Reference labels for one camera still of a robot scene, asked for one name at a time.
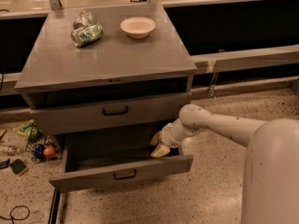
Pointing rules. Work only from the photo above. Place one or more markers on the green soda can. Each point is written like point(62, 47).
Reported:
point(88, 34)

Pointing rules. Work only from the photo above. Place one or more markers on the grey drawer cabinet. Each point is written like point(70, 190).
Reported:
point(55, 40)

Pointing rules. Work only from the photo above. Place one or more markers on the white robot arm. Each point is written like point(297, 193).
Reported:
point(271, 172)

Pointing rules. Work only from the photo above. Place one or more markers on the silver crushed can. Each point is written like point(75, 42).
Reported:
point(84, 19)

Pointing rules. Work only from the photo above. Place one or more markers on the orange round fruit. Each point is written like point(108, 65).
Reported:
point(49, 152)

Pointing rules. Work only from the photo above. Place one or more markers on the black bar on floor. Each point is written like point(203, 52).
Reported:
point(54, 207)

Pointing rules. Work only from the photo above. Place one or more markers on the green sponge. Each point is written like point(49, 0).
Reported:
point(18, 167)

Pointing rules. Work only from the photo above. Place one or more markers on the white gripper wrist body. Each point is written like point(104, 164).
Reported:
point(167, 135)

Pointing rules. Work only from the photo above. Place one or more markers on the green chip bag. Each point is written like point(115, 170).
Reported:
point(29, 131)

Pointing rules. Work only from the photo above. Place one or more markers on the dark small packet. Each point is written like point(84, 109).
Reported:
point(4, 164)

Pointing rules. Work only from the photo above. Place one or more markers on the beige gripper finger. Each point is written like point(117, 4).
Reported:
point(160, 151)
point(155, 140)

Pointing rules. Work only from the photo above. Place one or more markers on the grey drawer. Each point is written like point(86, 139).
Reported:
point(93, 116)
point(106, 158)

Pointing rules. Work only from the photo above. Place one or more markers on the blue can on floor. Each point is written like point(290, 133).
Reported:
point(38, 153)

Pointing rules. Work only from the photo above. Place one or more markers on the clear plastic bottle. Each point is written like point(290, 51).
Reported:
point(11, 150)

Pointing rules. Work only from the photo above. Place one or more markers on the white paper bowl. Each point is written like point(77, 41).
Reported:
point(138, 27)

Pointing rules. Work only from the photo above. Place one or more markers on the grey top drawer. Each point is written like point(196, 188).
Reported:
point(93, 116)

